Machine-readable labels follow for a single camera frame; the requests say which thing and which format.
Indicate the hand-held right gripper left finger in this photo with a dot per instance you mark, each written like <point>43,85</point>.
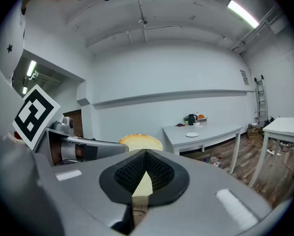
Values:
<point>82,188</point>

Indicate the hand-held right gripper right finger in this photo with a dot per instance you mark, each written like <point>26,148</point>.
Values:
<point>201,195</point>

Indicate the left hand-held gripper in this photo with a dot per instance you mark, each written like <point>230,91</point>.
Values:
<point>36,117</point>

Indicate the white plate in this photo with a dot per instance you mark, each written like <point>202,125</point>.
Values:
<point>192,134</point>

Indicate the brown wooden door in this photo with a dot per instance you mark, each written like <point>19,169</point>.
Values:
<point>75,123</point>

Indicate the cluster of small bottles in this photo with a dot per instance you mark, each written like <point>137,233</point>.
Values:
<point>214,160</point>

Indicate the white table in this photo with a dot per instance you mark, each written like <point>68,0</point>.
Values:
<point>210,134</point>
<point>284,128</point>

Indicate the crumpled white papers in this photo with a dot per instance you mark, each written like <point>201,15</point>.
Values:
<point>197,124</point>

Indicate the brown leather pouch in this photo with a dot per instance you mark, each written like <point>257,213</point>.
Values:
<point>179,125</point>

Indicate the white flat box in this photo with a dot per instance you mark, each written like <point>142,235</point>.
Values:
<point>203,119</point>

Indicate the black kettle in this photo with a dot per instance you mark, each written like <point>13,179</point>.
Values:
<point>191,119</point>

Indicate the small potted plant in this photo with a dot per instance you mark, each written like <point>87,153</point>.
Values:
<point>186,120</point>

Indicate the white power strip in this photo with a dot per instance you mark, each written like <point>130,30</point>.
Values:
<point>271,152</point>
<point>284,144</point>

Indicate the white router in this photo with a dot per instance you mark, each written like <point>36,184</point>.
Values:
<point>254,124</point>

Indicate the long ceiling light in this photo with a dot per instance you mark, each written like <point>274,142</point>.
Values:
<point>25,90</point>
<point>242,13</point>
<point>31,67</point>

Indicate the pile of black gear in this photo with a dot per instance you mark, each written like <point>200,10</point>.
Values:
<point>269,122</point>

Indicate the grey metal ladder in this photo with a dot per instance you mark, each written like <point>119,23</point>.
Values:
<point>260,99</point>

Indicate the white star-print shirt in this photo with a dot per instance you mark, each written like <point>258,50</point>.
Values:
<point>4,65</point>

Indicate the grey wall poster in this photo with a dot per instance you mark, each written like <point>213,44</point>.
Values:
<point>244,77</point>

